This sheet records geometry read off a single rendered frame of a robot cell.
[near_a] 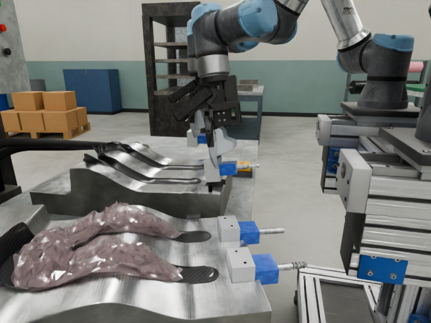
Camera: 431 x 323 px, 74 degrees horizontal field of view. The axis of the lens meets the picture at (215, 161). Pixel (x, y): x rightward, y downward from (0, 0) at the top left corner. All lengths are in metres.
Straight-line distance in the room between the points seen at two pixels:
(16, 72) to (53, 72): 7.75
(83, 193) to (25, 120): 4.97
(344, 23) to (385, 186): 0.70
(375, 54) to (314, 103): 6.27
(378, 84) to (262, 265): 0.77
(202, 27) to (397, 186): 0.50
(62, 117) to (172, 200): 4.76
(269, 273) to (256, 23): 0.45
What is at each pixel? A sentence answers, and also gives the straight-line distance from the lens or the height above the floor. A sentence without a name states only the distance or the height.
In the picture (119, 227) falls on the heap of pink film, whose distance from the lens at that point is 0.54.
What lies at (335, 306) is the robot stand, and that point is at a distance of 1.44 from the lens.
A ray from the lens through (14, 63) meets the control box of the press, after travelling 1.40.
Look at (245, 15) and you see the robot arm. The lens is 0.62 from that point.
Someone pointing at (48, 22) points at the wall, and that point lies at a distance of 9.15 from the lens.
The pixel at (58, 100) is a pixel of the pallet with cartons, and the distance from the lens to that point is 5.64.
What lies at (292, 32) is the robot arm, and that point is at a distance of 0.78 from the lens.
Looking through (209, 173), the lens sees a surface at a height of 0.92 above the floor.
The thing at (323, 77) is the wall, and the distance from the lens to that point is 7.33.
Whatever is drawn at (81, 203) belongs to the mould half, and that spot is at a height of 0.84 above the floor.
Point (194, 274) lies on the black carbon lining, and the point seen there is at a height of 0.85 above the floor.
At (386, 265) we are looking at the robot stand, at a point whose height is 0.77.
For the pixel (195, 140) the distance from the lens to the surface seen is 0.98.
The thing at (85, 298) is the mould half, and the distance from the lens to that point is 0.42.
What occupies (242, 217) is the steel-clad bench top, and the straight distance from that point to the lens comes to 0.75.
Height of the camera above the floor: 1.17
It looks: 18 degrees down
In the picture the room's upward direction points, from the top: straight up
